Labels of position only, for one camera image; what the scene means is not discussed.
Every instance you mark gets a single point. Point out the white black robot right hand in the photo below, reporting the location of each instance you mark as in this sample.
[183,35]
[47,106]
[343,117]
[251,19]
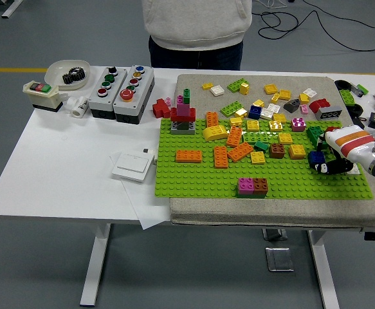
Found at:
[351,141]

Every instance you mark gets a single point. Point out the blue square brick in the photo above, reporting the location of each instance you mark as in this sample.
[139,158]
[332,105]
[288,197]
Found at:
[316,157]
[254,112]

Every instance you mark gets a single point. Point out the magenta square brick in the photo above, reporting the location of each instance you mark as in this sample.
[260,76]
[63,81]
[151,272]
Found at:
[245,185]
[298,125]

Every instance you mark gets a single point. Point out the red square brick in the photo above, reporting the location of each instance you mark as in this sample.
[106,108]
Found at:
[330,129]

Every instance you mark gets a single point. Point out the white square brick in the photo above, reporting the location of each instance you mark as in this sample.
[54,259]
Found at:
[356,170]
[217,90]
[309,93]
[273,107]
[267,113]

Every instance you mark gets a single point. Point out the grey brick with holes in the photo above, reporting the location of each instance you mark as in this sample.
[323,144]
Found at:
[328,112]

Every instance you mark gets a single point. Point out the dark green long brick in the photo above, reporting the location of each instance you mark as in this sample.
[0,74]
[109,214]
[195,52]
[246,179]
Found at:
[313,133]

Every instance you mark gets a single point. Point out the red arch brick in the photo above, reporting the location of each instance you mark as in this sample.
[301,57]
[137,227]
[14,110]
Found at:
[319,105]

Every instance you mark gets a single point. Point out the small pink brick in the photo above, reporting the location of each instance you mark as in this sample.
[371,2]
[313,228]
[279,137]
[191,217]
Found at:
[304,109]
[168,101]

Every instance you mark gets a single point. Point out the yellow square brick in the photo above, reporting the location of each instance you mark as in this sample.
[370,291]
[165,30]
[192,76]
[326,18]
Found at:
[279,118]
[284,94]
[241,113]
[253,126]
[275,126]
[257,157]
[270,88]
[258,103]
[285,139]
[236,122]
[304,98]

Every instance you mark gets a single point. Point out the dark grey roof brick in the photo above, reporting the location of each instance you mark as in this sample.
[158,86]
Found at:
[291,105]

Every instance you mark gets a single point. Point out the brown square brick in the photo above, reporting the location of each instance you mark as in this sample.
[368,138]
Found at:
[276,150]
[260,186]

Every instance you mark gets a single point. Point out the dark green roof brick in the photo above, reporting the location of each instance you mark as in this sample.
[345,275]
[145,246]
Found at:
[261,146]

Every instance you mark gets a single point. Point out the lime green long brick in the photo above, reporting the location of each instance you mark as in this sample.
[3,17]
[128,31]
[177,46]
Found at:
[258,138]
[232,108]

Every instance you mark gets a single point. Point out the orange long brick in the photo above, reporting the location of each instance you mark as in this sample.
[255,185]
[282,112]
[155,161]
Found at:
[221,157]
[240,152]
[234,136]
[188,156]

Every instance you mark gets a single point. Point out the dark green square brick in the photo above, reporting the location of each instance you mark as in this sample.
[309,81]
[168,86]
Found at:
[245,195]

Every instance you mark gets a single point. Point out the yellow tall brick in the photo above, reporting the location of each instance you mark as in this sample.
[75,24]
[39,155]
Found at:
[244,88]

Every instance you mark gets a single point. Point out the yellow curved brick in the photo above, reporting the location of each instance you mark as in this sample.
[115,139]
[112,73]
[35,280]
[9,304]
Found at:
[215,133]

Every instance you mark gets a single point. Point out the small yellow flat brick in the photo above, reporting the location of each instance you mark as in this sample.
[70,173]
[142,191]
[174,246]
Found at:
[207,86]

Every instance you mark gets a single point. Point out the dark olive wedge brick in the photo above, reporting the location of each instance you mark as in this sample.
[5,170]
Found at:
[183,125]

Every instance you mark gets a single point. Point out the pink tall brick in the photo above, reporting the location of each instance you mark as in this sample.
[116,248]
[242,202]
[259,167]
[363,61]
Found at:
[183,109]

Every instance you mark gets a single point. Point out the green narrow brick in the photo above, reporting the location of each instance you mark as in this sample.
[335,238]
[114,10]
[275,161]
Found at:
[186,94]

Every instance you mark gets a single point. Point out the grey flat base brick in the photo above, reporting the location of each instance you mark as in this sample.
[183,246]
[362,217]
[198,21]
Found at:
[173,130]

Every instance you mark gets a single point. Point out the red wide brick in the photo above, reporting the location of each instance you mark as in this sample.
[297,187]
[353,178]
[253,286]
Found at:
[174,115]

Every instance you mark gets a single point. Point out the red brick cluster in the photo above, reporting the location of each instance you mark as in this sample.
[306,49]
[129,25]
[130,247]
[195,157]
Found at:
[159,108]

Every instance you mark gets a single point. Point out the silver black clamp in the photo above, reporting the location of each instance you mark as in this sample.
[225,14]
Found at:
[356,90]

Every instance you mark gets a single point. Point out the small green block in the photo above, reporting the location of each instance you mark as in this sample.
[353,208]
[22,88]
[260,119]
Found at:
[362,87]

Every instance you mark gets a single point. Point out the metal floor plate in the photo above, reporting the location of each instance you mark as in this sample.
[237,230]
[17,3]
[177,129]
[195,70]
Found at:
[278,259]

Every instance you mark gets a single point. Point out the grey-brown foam mat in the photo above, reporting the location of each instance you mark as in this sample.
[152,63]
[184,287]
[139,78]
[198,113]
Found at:
[206,210]

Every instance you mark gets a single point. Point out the lime green studded baseplate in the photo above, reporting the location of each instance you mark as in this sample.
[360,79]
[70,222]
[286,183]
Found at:
[190,180]

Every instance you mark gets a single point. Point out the person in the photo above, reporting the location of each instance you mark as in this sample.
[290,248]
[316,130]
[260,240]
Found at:
[197,22]

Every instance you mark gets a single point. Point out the white paper sheet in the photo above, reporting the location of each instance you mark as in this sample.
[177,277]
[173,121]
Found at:
[148,212]

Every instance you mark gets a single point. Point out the grey emergency-stop control box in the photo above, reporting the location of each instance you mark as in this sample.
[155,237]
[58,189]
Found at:
[135,104]

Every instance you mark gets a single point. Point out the grey four-button control box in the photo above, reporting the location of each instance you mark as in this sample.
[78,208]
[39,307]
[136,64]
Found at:
[97,103]

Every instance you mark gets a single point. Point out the white pipe fitting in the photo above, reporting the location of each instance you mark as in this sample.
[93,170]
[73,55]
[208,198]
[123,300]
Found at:
[79,107]

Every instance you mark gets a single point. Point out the black metal gear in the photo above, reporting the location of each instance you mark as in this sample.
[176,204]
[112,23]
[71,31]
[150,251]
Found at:
[68,78]
[78,73]

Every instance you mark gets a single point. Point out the white desk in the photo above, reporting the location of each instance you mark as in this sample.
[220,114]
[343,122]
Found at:
[61,161]

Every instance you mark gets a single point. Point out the white plastic bowl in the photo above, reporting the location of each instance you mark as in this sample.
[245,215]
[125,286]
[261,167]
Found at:
[57,69]

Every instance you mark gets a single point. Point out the white desk foot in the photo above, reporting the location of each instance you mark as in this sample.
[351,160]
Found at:
[12,8]

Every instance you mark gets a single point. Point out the black flat bracket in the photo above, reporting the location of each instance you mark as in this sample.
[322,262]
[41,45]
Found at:
[359,120]

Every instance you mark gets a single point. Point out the grey metal bracket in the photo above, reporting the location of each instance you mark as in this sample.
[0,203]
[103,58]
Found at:
[275,234]

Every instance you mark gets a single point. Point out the white wall switch plate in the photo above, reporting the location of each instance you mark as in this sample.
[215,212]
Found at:
[131,167]

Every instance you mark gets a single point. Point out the cream red-green switch box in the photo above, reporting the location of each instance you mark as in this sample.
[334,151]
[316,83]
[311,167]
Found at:
[42,96]

